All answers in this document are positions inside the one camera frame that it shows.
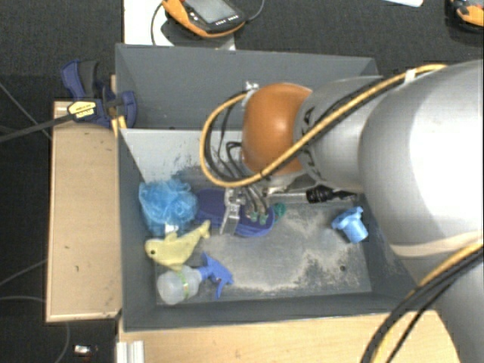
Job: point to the black cylinder on white bracket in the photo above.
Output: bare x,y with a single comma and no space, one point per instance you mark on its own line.
321,194

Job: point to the clear spray bottle blue nozzle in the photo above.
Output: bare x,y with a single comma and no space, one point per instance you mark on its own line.
177,284

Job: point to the grey metal bin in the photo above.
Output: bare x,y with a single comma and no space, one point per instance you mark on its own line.
264,255

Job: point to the yellow toy dolphin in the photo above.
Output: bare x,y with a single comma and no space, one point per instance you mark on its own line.
172,248

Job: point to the blue mesh bath sponge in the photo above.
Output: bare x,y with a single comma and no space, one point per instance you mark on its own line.
166,204

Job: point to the light blue plastic cup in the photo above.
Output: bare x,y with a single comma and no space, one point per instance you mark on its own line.
351,227

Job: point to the dark blue flat sponge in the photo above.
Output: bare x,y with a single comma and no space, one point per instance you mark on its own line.
210,206

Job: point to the small green toy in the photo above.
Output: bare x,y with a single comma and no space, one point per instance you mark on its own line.
280,210

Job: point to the pale wood board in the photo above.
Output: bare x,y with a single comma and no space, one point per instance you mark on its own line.
85,221

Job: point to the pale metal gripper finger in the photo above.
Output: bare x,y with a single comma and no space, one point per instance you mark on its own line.
239,199
228,219

